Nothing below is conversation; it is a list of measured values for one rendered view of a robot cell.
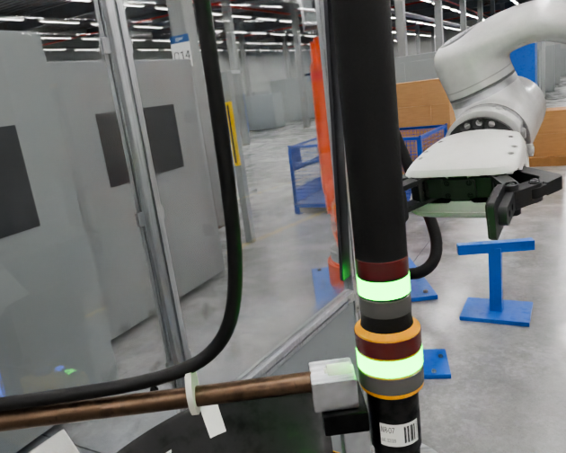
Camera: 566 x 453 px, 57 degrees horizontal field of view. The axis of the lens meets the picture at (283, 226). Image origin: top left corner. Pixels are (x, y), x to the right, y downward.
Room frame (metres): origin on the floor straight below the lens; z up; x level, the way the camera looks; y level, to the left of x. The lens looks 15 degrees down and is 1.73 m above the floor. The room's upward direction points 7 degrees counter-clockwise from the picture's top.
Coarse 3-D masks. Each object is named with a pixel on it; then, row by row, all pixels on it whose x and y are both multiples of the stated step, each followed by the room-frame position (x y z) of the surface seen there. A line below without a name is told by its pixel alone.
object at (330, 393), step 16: (320, 368) 0.32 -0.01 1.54; (320, 384) 0.30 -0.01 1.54; (336, 384) 0.30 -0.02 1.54; (352, 384) 0.30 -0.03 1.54; (320, 400) 0.30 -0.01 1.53; (336, 400) 0.30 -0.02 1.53; (352, 400) 0.30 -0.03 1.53; (336, 416) 0.30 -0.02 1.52; (352, 416) 0.30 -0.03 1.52; (368, 416) 0.30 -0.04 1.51; (336, 432) 0.30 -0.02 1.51; (352, 432) 0.30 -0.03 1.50; (368, 432) 0.30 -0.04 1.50; (352, 448) 0.30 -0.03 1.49; (368, 448) 0.30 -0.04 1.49
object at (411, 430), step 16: (368, 400) 0.31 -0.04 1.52; (384, 400) 0.30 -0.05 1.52; (400, 400) 0.30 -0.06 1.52; (416, 400) 0.31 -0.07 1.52; (384, 416) 0.30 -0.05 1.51; (400, 416) 0.30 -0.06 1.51; (416, 416) 0.30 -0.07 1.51; (384, 432) 0.30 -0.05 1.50; (400, 432) 0.30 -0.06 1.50; (416, 432) 0.30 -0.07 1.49; (384, 448) 0.30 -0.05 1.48; (400, 448) 0.30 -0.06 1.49; (416, 448) 0.30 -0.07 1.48
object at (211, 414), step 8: (200, 408) 0.44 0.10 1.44; (208, 408) 0.44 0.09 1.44; (216, 408) 0.44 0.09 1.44; (208, 416) 0.44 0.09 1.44; (216, 416) 0.44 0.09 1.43; (208, 424) 0.43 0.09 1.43; (216, 424) 0.43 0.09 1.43; (224, 424) 0.43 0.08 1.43; (208, 432) 0.43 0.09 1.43; (216, 432) 0.43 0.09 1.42
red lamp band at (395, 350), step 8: (416, 336) 0.30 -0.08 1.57; (360, 344) 0.31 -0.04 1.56; (368, 344) 0.30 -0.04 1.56; (376, 344) 0.30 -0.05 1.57; (384, 344) 0.30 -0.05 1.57; (392, 344) 0.29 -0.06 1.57; (400, 344) 0.29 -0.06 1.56; (408, 344) 0.30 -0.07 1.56; (416, 344) 0.30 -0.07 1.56; (360, 352) 0.31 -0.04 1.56; (368, 352) 0.30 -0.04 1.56; (376, 352) 0.30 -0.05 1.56; (384, 352) 0.30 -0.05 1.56; (392, 352) 0.29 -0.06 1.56; (400, 352) 0.29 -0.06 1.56; (408, 352) 0.30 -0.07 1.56
